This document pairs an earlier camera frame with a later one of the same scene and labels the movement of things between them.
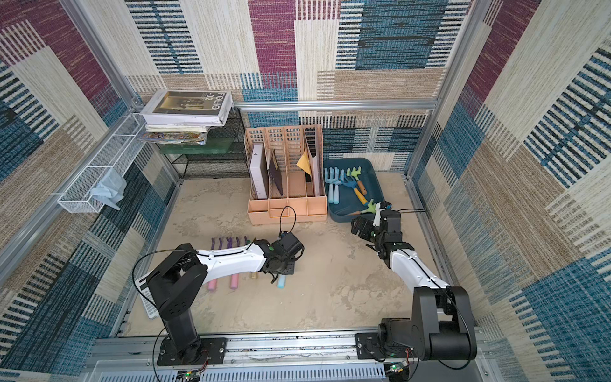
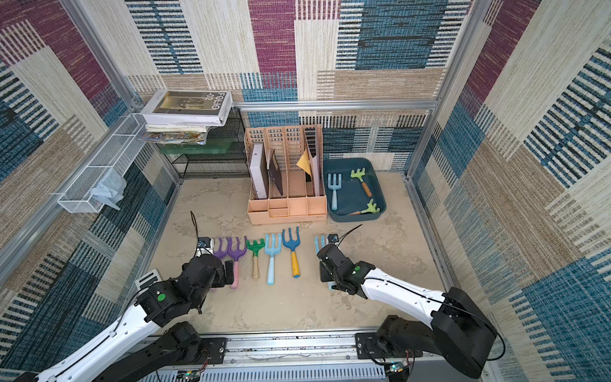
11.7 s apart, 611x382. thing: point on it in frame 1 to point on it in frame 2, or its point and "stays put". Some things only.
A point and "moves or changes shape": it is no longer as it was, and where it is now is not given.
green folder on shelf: x=213 y=146 stays put
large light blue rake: x=282 y=281 moves or changes shape
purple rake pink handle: x=234 y=281 stays put
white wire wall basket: x=117 y=153 stays put
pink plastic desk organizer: x=285 y=174 stays put
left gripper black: x=290 y=270 to x=220 y=274
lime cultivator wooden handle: x=371 y=208 stays put
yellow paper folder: x=304 y=161 stays put
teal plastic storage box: x=352 y=189 stays put
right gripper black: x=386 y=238 to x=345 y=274
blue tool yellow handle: x=353 y=184 moves or changes shape
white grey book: x=258 y=172 stays put
